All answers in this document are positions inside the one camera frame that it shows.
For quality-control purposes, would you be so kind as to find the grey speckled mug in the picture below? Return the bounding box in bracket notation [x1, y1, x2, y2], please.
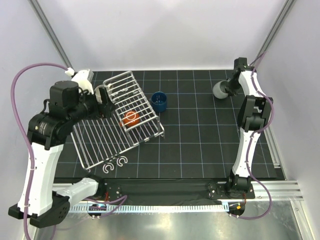
[212, 80, 229, 100]

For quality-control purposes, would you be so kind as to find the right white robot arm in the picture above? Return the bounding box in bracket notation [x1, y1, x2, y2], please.
[222, 57, 273, 198]

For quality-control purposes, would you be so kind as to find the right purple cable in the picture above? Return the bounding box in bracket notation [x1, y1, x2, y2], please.
[228, 51, 275, 221]

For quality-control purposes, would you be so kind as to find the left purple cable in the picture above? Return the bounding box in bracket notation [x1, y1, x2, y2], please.
[11, 62, 73, 240]

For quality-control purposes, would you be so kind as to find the aluminium frame post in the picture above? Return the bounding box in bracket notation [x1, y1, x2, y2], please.
[28, 0, 73, 68]
[257, 0, 296, 57]

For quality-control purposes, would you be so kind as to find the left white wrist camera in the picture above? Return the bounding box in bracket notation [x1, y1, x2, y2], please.
[64, 67, 95, 94]

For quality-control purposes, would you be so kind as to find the left aluminium frame post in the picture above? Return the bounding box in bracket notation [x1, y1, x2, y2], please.
[28, 0, 73, 68]

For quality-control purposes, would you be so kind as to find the silver wire dish rack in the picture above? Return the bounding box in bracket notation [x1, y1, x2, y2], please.
[71, 71, 165, 173]

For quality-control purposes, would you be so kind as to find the blue mug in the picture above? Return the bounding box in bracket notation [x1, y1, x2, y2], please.
[149, 91, 168, 113]

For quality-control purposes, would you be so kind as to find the right aluminium frame post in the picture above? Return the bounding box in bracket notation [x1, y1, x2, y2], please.
[257, 0, 296, 57]

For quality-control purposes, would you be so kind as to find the white slotted cable duct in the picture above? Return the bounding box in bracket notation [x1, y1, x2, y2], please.
[69, 202, 229, 214]

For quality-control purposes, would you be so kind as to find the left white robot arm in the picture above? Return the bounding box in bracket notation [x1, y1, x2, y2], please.
[8, 80, 116, 229]

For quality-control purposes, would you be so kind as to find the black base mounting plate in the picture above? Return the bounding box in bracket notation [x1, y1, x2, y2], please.
[92, 178, 255, 206]

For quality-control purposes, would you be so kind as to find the purple cable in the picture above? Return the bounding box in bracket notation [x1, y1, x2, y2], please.
[228, 51, 275, 221]
[11, 62, 73, 240]

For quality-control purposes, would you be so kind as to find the orange patterned mug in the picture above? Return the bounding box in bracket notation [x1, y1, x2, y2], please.
[119, 110, 141, 128]

